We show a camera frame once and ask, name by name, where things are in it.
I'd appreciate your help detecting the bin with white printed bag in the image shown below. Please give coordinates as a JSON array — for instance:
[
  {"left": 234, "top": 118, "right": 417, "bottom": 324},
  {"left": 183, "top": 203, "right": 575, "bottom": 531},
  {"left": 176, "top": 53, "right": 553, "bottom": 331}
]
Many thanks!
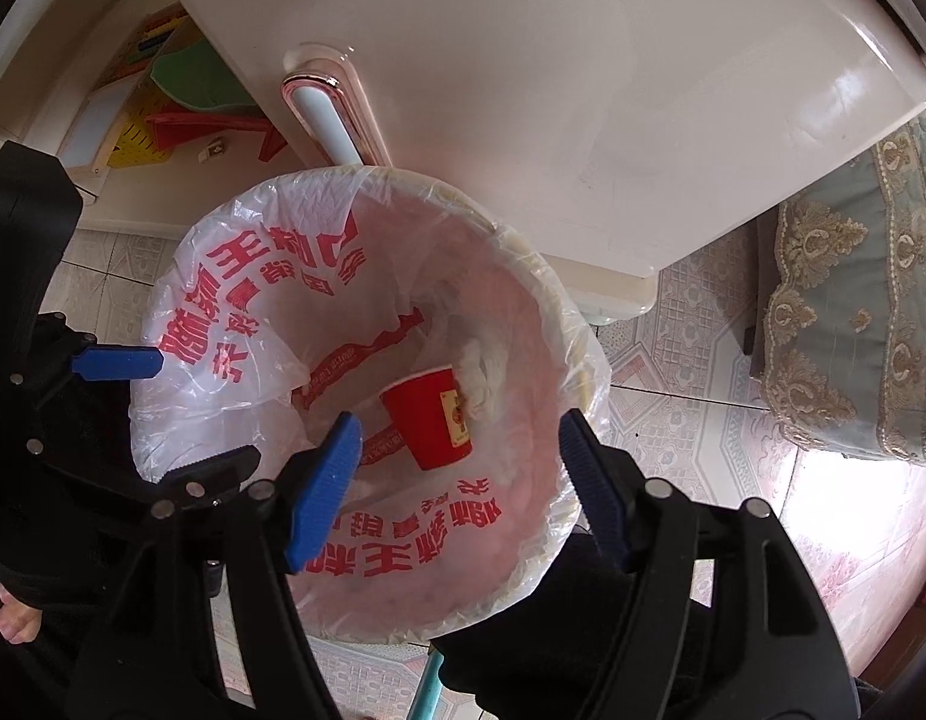
[{"left": 129, "top": 165, "right": 612, "bottom": 646}]

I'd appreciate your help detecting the red plastic stool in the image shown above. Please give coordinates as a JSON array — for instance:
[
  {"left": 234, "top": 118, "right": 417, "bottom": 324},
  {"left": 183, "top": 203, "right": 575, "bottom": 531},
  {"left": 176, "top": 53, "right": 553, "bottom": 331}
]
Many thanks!
[{"left": 144, "top": 111, "right": 288, "bottom": 162}]

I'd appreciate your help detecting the red paper cup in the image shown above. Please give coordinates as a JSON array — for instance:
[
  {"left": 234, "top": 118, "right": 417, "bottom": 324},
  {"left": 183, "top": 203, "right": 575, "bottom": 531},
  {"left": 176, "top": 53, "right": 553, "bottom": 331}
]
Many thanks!
[{"left": 379, "top": 364, "right": 475, "bottom": 472}]

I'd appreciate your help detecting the yellow perforated toy board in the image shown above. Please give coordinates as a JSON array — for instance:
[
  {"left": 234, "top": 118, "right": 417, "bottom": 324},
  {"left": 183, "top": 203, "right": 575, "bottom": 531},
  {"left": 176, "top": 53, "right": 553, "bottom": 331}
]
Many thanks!
[{"left": 107, "top": 79, "right": 183, "bottom": 170}]

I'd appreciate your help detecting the cream plastic waste bin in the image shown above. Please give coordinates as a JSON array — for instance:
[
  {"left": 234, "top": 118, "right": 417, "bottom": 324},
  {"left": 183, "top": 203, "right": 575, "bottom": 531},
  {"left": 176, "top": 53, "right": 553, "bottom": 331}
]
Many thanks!
[{"left": 133, "top": 169, "right": 610, "bottom": 646}]

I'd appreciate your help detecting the white flat board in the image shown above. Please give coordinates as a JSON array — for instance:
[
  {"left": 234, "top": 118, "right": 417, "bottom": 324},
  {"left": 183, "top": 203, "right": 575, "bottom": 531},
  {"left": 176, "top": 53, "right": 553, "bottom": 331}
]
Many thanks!
[{"left": 62, "top": 79, "right": 145, "bottom": 170}]

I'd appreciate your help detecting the colourful wooden toy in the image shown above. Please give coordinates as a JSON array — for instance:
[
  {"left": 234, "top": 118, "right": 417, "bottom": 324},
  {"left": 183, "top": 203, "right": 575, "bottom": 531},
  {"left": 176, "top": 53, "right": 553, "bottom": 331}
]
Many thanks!
[{"left": 95, "top": 4, "right": 190, "bottom": 91}]

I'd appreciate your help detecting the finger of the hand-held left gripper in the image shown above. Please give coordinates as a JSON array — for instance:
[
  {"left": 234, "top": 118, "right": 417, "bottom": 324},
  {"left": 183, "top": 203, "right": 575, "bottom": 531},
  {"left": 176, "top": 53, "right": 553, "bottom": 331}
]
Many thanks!
[
  {"left": 28, "top": 444, "right": 263, "bottom": 511},
  {"left": 5, "top": 311, "right": 166, "bottom": 391}
]

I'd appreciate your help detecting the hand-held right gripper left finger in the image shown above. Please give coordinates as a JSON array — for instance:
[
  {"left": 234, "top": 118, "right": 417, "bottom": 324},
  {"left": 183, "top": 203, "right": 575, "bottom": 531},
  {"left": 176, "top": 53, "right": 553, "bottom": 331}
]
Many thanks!
[{"left": 110, "top": 412, "right": 363, "bottom": 720}]

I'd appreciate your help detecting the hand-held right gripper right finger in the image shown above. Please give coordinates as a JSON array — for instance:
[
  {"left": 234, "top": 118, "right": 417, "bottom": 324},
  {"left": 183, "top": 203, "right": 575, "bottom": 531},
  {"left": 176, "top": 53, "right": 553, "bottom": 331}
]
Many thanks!
[{"left": 559, "top": 409, "right": 861, "bottom": 720}]

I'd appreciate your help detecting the light blue plastic stool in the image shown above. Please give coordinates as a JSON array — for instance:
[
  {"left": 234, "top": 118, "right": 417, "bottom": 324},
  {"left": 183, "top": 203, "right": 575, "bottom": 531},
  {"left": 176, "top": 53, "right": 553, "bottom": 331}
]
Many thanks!
[{"left": 420, "top": 645, "right": 449, "bottom": 720}]

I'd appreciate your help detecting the person's black trouser leg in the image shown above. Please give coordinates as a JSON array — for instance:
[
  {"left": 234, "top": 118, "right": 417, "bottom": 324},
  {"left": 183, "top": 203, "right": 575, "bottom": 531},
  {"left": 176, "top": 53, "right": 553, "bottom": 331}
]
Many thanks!
[{"left": 0, "top": 525, "right": 157, "bottom": 720}]

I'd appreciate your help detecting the white cabinet with handle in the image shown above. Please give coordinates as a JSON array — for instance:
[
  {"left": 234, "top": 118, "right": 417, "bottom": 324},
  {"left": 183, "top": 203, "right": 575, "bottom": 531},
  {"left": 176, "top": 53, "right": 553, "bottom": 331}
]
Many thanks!
[{"left": 144, "top": 0, "right": 926, "bottom": 323}]

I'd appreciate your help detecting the crumpled white tissue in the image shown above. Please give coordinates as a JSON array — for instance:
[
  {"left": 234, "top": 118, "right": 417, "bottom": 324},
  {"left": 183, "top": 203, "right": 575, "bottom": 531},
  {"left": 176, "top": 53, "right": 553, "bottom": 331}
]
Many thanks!
[{"left": 452, "top": 337, "right": 520, "bottom": 421}]

